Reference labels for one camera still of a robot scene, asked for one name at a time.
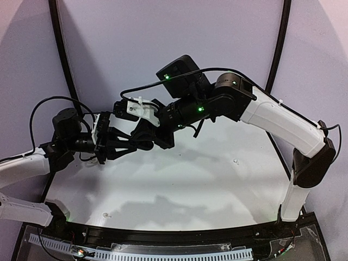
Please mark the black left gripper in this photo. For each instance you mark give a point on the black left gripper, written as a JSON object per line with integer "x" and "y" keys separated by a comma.
{"x": 100, "y": 144}

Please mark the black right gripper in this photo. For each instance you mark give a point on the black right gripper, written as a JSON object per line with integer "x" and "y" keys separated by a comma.
{"x": 162, "y": 133}

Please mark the black earbud charging case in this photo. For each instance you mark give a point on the black earbud charging case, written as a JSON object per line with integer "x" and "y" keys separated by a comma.
{"x": 145, "y": 143}

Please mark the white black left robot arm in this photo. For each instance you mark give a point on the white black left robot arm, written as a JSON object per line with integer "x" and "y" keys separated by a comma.
{"x": 72, "y": 135}

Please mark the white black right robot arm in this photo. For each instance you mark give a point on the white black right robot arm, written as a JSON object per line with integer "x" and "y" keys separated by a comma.
{"x": 236, "y": 97}

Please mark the small green circuit board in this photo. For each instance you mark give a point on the small green circuit board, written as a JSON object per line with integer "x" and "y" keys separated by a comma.
{"x": 78, "y": 251}

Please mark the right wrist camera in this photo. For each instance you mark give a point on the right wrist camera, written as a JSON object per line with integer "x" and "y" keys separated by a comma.
{"x": 137, "y": 108}

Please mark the white slotted cable duct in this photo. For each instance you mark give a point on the white slotted cable duct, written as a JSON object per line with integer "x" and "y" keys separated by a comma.
{"x": 216, "y": 252}

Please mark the black left frame post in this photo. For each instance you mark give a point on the black left frame post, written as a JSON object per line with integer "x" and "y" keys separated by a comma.
{"x": 59, "y": 40}

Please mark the black frame post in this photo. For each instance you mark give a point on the black frame post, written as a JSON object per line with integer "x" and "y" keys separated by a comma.
{"x": 59, "y": 40}
{"x": 283, "y": 25}

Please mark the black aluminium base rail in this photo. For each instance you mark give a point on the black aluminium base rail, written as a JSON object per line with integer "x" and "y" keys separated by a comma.
{"x": 259, "y": 236}

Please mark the black right frame post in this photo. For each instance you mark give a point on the black right frame post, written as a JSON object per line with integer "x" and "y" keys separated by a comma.
{"x": 283, "y": 25}

